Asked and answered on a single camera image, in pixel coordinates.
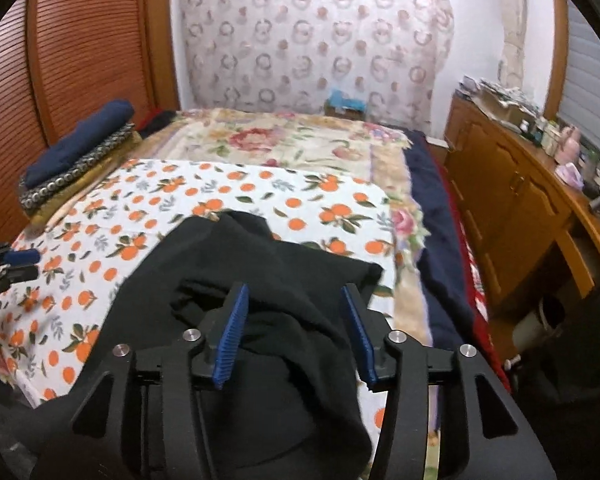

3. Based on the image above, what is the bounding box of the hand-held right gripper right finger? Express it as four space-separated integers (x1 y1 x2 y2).
341 282 561 480

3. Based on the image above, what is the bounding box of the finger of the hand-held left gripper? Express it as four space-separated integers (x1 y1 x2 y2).
0 266 38 306
0 242 41 267

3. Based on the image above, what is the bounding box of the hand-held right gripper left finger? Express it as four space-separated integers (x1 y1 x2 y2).
30 281 251 480

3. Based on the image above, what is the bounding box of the black garment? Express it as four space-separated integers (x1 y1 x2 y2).
0 210 386 480

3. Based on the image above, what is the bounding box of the stack of folded clothes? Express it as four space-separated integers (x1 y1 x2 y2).
19 122 137 211

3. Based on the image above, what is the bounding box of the folded yellow cloth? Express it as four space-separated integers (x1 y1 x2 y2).
27 132 143 226

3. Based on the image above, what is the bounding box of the red blanket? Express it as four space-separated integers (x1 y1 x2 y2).
440 160 512 393

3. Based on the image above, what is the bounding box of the navy blue blanket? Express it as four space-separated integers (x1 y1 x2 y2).
402 129 487 361

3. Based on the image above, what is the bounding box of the folded navy cloth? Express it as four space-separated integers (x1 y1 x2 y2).
22 100 136 187

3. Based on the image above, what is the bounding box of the orange print white sheet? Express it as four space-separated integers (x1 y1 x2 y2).
0 157 396 433

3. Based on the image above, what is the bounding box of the white bin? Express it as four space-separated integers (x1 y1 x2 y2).
512 295 567 356

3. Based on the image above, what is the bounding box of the wooden cabinet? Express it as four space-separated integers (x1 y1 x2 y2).
442 95 600 311

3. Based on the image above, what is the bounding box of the floral beige blanket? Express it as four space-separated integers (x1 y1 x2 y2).
135 107 443 480

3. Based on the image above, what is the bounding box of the louvered wooden wardrobe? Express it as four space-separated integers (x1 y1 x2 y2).
0 0 181 246

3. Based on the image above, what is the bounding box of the dark grey garment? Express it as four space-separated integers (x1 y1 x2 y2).
510 285 600 466

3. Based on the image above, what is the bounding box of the blue box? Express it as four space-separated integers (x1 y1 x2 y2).
325 89 368 121

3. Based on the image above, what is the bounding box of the pink figurine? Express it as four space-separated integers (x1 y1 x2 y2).
555 125 587 191

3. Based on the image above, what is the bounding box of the row of bottles and boxes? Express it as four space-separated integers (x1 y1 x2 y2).
457 75 561 151

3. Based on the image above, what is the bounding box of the circle pattern curtain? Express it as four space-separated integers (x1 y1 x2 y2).
177 0 456 133

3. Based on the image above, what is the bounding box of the narrow beige curtain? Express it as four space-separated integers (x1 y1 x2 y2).
497 0 531 97

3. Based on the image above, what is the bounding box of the white window blind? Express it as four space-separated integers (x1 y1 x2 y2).
560 0 600 153

